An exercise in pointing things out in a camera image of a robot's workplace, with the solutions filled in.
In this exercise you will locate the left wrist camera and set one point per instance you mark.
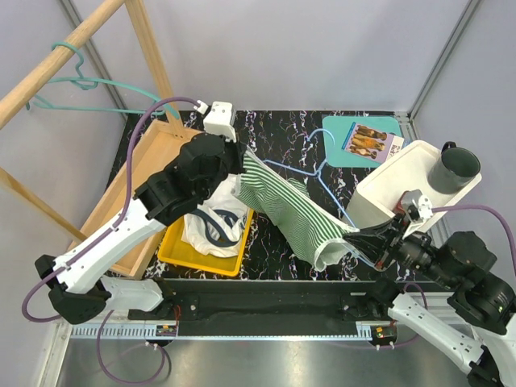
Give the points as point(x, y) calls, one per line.
point(218, 118)

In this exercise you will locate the teal cutting mat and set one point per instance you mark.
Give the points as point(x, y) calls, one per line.
point(339, 127)

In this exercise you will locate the dark green mug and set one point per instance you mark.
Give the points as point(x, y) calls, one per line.
point(454, 169)

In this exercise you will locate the small picture book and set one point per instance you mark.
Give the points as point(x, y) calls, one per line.
point(368, 147)

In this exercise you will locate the white rectangular bin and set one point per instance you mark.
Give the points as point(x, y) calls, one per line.
point(376, 196)

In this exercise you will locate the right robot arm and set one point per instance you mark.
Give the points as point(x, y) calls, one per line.
point(462, 266)

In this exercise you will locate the green striped tank top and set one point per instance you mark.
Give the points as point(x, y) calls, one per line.
point(314, 235)

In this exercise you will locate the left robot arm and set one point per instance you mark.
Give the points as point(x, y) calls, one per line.
point(79, 289)

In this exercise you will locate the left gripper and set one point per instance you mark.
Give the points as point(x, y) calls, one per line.
point(237, 149)

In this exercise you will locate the wooden clothes rack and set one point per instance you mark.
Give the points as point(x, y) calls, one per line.
point(63, 157)

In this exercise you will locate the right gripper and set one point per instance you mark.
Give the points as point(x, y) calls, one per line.
point(373, 240)

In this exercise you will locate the yellow plastic tray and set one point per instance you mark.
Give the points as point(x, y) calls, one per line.
point(175, 251)

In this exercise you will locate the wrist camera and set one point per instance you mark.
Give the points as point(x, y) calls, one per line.
point(218, 118)
point(415, 208)

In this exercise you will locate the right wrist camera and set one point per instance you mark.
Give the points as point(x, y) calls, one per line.
point(415, 208)

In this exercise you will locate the white tank top navy trim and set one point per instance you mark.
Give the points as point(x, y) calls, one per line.
point(216, 227)

